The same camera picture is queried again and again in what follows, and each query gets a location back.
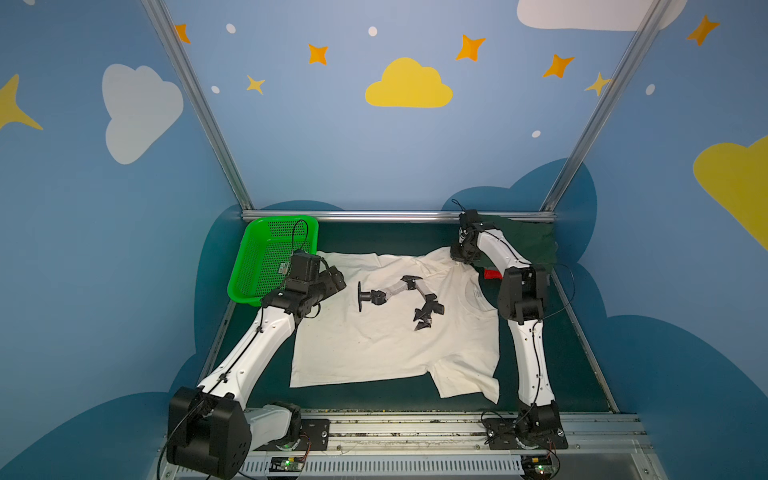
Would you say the green plastic perforated basket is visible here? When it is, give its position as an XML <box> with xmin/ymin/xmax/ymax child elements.
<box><xmin>227</xmin><ymin>215</ymin><xmax>319</xmax><ymax>307</ymax></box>

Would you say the white printed t shirt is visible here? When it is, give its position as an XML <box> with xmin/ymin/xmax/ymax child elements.
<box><xmin>290</xmin><ymin>247</ymin><xmax>500</xmax><ymax>403</ymax></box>

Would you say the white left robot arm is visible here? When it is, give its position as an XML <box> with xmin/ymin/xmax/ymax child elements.
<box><xmin>161</xmin><ymin>250</ymin><xmax>346</xmax><ymax>479</ymax></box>

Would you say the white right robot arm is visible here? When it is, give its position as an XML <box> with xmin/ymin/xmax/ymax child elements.
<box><xmin>451</xmin><ymin>210</ymin><xmax>562</xmax><ymax>445</ymax></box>

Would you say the folded red t shirt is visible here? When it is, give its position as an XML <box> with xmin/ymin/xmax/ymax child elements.
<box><xmin>483</xmin><ymin>269</ymin><xmax>503</xmax><ymax>280</ymax></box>

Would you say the folded dark green t shirt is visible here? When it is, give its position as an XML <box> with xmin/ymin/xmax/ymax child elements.
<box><xmin>481</xmin><ymin>215</ymin><xmax>558</xmax><ymax>269</ymax></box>

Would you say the left green circuit board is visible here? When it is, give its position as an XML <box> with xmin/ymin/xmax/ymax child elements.
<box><xmin>269</xmin><ymin>457</ymin><xmax>305</xmax><ymax>473</ymax></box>

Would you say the green circuit board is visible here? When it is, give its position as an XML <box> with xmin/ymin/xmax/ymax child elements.
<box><xmin>269</xmin><ymin>457</ymin><xmax>305</xmax><ymax>473</ymax></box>
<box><xmin>521</xmin><ymin>456</ymin><xmax>556</xmax><ymax>479</ymax></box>

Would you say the right green circuit board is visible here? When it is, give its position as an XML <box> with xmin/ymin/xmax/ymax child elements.
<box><xmin>521</xmin><ymin>456</ymin><xmax>556</xmax><ymax>479</ymax></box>

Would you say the horizontal aluminium frame rail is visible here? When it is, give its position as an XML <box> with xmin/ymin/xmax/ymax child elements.
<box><xmin>241</xmin><ymin>209</ymin><xmax>555</xmax><ymax>223</ymax></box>

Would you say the left side aluminium table rail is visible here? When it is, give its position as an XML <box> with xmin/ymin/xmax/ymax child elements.
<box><xmin>198</xmin><ymin>301</ymin><xmax>237</xmax><ymax>382</ymax></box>

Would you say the aluminium table rail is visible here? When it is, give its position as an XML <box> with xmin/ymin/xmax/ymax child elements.
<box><xmin>198</xmin><ymin>301</ymin><xmax>237</xmax><ymax>382</ymax></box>
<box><xmin>552</xmin><ymin>270</ymin><xmax>620</xmax><ymax>414</ymax></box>

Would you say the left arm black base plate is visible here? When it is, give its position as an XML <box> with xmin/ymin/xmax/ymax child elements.
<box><xmin>257</xmin><ymin>418</ymin><xmax>330</xmax><ymax>452</ymax></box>

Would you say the right side aluminium table rail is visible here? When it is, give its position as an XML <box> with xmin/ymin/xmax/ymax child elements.
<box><xmin>552</xmin><ymin>270</ymin><xmax>620</xmax><ymax>414</ymax></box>

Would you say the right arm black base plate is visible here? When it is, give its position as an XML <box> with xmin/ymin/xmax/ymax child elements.
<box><xmin>480</xmin><ymin>416</ymin><xmax>569</xmax><ymax>451</ymax></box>

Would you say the aluminium front mounting rail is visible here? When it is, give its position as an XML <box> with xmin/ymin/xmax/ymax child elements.
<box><xmin>236</xmin><ymin>410</ymin><xmax>667</xmax><ymax>479</ymax></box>

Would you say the right aluminium frame post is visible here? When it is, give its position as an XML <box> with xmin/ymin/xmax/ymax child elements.
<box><xmin>540</xmin><ymin>0</ymin><xmax>673</xmax><ymax>215</ymax></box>

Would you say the aluminium frame post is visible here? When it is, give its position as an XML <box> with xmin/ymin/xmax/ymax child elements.
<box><xmin>141</xmin><ymin>0</ymin><xmax>253</xmax><ymax>210</ymax></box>
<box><xmin>540</xmin><ymin>0</ymin><xmax>673</xmax><ymax>215</ymax></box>

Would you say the left aluminium frame post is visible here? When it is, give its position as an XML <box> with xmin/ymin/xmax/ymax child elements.
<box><xmin>141</xmin><ymin>0</ymin><xmax>253</xmax><ymax>210</ymax></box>

